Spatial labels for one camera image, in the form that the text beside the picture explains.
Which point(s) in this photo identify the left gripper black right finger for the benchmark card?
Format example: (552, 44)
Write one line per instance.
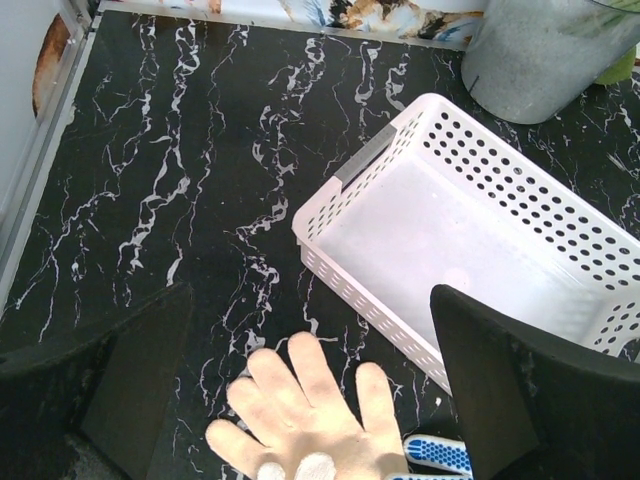
(532, 405)

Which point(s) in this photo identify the grey metal bucket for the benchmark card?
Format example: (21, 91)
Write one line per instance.
(529, 59)

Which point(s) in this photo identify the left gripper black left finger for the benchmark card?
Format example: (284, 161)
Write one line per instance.
(95, 396)

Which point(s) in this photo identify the blue dotted white glove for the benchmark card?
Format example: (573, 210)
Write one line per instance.
(451, 456)

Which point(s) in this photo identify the white perforated storage basket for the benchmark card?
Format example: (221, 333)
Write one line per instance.
(437, 198)

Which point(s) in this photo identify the cream knit glove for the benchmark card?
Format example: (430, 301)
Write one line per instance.
(290, 411)

